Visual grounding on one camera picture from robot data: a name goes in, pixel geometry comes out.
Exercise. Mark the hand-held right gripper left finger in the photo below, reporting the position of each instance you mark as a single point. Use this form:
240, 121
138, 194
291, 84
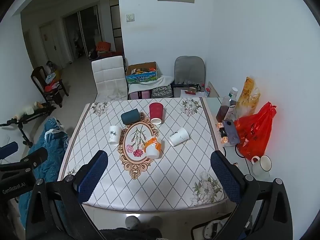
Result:
92, 175

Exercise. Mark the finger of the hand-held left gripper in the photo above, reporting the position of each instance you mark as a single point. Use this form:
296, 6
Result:
37, 155
8, 148

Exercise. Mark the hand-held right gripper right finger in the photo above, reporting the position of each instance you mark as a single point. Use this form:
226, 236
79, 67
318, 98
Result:
226, 177

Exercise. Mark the white cup with plant print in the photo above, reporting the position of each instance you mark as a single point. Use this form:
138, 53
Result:
114, 135

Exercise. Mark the plain white cup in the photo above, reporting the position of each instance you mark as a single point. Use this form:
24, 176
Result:
178, 136

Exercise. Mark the orange and white cup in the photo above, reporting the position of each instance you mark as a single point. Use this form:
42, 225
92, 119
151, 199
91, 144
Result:
153, 147

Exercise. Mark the teal cup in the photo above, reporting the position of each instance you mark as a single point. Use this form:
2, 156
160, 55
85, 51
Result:
130, 116

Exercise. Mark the red cup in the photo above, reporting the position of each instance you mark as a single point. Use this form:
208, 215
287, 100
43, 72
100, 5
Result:
156, 112

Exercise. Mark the blue quilted blanket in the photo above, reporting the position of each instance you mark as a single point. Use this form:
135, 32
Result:
53, 150

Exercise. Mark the black metal stand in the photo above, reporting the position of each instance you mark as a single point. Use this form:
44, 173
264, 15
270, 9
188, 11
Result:
22, 122

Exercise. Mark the white enamel mug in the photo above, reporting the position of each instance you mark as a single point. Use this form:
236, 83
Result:
262, 166

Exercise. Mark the grey smartphone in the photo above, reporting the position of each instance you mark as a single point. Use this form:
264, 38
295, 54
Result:
231, 131

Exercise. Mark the floral diamond-pattern tablecloth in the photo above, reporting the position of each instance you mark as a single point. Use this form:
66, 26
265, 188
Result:
175, 175

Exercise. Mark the red plastic bag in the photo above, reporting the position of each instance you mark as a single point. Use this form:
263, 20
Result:
255, 132

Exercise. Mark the round metal device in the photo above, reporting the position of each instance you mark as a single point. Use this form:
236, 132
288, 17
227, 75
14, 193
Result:
211, 230

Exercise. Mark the person's grey slipper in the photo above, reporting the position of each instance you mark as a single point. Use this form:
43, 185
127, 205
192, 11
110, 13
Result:
132, 222
154, 221

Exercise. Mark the bottle of brown liquid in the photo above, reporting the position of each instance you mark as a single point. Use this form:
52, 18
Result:
222, 111

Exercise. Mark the person's dark fuzzy clothing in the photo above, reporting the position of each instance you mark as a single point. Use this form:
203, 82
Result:
130, 234

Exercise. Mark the pile of clothes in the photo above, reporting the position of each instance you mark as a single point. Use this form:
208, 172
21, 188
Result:
51, 80

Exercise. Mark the dark wooden chair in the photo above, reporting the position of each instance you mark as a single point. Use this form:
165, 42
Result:
37, 75

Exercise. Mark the yellow plastic bag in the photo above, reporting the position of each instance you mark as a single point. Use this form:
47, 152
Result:
247, 97

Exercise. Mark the pink box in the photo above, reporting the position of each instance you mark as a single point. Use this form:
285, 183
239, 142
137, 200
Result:
138, 95

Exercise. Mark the white padded chair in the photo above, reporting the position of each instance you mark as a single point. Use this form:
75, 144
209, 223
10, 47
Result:
108, 77

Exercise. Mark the black umbrella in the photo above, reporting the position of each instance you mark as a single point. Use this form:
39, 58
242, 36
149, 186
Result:
185, 86

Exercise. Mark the black and white patterned bag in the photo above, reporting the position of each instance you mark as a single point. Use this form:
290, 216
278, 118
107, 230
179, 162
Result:
162, 91

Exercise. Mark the printed cardboard box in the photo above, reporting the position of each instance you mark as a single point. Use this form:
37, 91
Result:
142, 76

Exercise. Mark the grey cushioned chair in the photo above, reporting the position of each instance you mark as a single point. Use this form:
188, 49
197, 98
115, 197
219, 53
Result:
188, 70

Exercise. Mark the white cloth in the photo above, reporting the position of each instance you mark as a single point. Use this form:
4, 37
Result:
162, 80

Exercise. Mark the orange box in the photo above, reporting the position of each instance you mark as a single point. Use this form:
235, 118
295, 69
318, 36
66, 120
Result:
103, 46

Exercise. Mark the white wall switch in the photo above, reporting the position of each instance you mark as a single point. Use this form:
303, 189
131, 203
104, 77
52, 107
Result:
130, 17

